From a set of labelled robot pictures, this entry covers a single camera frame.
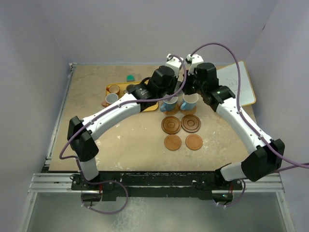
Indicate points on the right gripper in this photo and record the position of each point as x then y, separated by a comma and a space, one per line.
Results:
187, 89

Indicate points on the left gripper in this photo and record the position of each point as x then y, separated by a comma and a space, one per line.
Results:
175, 81

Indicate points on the dark teal floral mug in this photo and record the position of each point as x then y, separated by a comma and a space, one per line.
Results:
169, 104

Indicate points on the light blue mug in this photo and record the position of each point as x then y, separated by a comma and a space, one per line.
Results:
189, 102

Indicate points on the woven rattan coaster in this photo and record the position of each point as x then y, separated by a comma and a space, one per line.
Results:
189, 112
172, 112

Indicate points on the small grey cup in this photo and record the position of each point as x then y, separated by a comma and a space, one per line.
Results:
129, 88

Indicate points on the dark ringed wooden coaster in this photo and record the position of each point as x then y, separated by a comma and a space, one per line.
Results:
171, 125

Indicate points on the small orange cup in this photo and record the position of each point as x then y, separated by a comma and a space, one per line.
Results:
113, 89

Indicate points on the pink handled mug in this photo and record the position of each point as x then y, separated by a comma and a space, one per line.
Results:
110, 99

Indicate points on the plain orange wooden coaster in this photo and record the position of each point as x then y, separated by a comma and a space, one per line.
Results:
172, 142

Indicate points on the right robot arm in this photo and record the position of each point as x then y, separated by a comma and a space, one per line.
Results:
261, 148

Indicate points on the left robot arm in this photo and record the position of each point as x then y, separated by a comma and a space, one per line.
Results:
83, 133

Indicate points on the green whiteboard eraser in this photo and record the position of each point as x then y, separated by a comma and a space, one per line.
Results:
130, 78

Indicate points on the yellow plastic tray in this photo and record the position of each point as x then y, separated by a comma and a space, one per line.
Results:
122, 87

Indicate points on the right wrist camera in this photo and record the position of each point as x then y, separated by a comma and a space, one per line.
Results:
193, 61

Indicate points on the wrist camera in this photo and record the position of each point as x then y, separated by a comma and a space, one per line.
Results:
174, 63
193, 61

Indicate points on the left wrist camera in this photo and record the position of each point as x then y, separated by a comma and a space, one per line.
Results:
174, 63

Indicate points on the aluminium table edge rail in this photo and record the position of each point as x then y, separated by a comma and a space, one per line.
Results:
48, 157

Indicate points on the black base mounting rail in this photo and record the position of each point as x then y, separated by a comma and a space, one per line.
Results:
204, 185

